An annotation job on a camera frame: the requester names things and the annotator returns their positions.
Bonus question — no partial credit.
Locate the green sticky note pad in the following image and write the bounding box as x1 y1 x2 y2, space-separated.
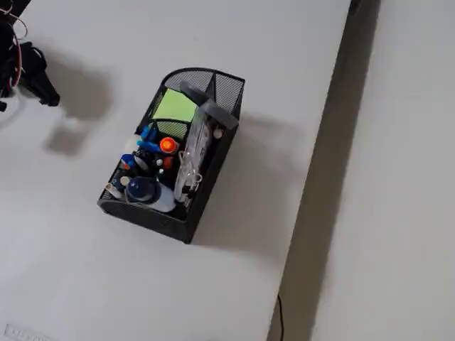
151 87 198 121

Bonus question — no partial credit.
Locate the small orange cap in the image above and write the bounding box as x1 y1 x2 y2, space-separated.
159 136 178 154

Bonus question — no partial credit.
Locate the grey plastic stapler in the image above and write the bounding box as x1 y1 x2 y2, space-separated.
179 80 240 129

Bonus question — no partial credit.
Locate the white label plate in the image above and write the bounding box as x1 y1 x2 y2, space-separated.
5 321 50 341

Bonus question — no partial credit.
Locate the white bottle with blue cap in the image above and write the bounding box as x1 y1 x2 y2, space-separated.
124 176 177 213

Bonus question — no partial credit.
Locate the clear plastic package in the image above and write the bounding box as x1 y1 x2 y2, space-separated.
173 106 215 209

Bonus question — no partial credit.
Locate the black mesh desk organizer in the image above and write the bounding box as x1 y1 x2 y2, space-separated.
96 66 246 245

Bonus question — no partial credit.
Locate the blue pen with clip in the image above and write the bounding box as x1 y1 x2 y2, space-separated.
136 141 163 154

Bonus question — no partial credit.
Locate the thin black cable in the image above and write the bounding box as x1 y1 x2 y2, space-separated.
276 293 285 341

